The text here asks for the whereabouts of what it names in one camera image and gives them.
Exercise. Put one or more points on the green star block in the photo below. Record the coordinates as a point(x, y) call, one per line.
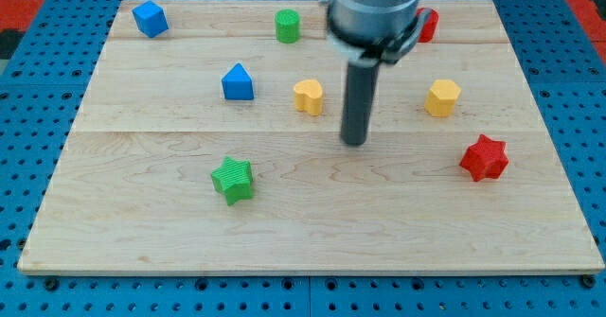
point(233, 179)

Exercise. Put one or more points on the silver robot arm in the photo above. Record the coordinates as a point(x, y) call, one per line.
point(370, 32)

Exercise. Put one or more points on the red star block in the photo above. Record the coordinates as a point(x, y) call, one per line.
point(486, 158)

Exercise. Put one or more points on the yellow heart block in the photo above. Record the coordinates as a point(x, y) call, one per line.
point(309, 96)

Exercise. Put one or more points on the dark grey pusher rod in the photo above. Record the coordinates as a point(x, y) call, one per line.
point(358, 100)

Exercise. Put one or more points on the blue triangle block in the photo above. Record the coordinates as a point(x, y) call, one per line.
point(237, 84)

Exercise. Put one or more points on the wooden board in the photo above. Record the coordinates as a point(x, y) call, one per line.
point(132, 192)

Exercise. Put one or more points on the green cylinder block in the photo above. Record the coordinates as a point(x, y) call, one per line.
point(287, 26)

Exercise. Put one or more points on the yellow hexagon block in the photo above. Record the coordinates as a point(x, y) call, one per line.
point(442, 97)

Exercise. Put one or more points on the red cylinder block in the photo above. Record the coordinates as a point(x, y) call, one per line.
point(429, 28)

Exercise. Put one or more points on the blue cube block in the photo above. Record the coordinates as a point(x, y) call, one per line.
point(150, 19)

